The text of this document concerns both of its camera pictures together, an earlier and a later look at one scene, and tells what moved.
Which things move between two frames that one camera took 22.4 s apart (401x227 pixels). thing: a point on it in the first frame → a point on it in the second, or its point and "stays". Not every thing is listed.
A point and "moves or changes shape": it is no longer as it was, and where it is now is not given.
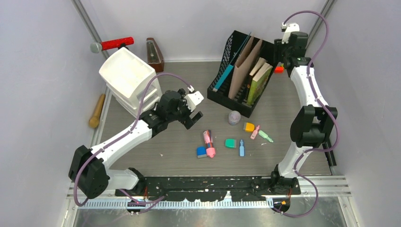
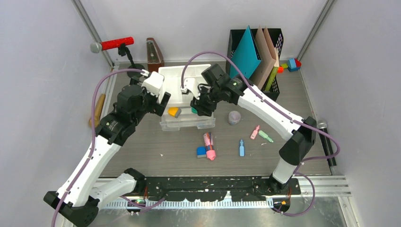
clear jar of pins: (234, 117) stays
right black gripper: (278, 48) → (203, 109)
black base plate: (214, 188) stays
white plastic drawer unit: (126, 75) → (178, 112)
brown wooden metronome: (155, 59) stays
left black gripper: (187, 121) → (156, 108)
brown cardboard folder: (243, 65) → (266, 51)
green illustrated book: (258, 83) → (271, 78)
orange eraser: (248, 126) moves or changes shape
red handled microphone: (97, 47) stays
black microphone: (329, 155) stays
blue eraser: (201, 152) stays
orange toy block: (279, 69) stays
